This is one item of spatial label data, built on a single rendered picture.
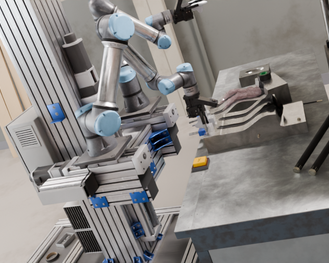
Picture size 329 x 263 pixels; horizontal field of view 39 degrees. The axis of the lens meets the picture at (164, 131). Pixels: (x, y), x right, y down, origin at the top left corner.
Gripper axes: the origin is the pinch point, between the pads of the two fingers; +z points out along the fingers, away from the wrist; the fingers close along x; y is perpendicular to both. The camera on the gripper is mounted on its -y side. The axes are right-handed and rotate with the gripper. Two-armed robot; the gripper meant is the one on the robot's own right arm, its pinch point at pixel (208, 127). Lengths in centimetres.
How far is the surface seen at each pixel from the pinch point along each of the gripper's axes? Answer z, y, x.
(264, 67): 4, -28, -86
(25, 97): 18, 264, -254
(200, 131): 0.6, 3.9, 2.2
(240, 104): 2.1, -15.0, -27.3
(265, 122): 0.9, -29.6, 8.1
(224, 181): 10.7, -9.3, 39.3
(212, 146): 7.5, -1.2, 8.2
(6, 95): 9, 290, -258
